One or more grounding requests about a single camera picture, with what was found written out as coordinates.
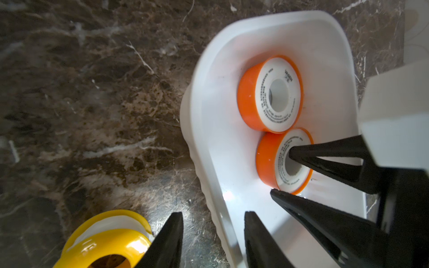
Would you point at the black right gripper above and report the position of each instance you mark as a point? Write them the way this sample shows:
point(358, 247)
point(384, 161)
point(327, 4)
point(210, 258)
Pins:
point(400, 237)

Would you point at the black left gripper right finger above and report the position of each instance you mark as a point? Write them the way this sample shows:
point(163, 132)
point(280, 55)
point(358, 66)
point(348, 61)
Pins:
point(261, 249)

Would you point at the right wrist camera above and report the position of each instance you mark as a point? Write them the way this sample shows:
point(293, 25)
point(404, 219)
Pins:
point(394, 117)

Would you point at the white plastic storage box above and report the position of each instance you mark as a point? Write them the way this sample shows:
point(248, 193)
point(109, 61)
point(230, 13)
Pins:
point(223, 147)

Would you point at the orange white tape roll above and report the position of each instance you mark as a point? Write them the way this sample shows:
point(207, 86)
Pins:
point(274, 165)
point(270, 95)

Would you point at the yellow tape roll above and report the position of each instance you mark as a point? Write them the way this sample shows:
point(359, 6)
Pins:
point(117, 232)

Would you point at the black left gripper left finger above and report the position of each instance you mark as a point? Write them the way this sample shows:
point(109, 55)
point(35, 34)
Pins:
point(166, 249)

